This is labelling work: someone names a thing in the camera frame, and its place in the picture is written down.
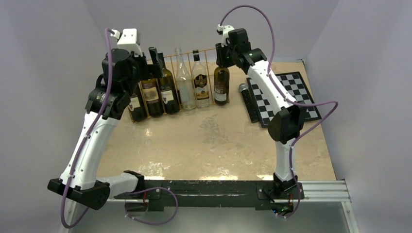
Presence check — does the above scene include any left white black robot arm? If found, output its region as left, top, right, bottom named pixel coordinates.
left=47, top=47, right=162, bottom=210

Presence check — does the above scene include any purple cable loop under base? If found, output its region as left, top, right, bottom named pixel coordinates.
left=124, top=187, right=179, bottom=226

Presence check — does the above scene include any dark bottle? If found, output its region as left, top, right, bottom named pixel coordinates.
left=159, top=65, right=180, bottom=114
left=128, top=85, right=148, bottom=122

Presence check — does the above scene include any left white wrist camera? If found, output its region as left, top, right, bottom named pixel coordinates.
left=110, top=28, right=144, bottom=57

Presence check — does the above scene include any green bottle silver cap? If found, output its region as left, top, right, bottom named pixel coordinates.
left=140, top=78, right=164, bottom=117

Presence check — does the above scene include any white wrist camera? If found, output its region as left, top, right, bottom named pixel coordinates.
left=110, top=28, right=144, bottom=57
left=217, top=24, right=235, bottom=47

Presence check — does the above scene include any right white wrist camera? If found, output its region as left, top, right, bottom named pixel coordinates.
left=217, top=24, right=235, bottom=47

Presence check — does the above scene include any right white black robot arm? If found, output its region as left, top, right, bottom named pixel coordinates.
left=216, top=25, right=305, bottom=198

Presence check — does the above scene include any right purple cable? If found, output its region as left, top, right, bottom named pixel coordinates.
left=219, top=4, right=339, bottom=219

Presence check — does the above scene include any black mounting base bar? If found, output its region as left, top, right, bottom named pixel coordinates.
left=115, top=180, right=305, bottom=213

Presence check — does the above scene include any black white chessboard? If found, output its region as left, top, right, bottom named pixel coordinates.
left=246, top=71, right=323, bottom=129

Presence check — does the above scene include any clear square liquor bottle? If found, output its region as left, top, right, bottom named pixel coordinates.
left=192, top=50, right=210, bottom=108

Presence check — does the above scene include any clear round glass bottle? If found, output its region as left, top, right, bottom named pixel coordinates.
left=174, top=48, right=197, bottom=110

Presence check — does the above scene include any gold wire wine rack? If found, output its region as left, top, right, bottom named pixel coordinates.
left=128, top=49, right=230, bottom=122

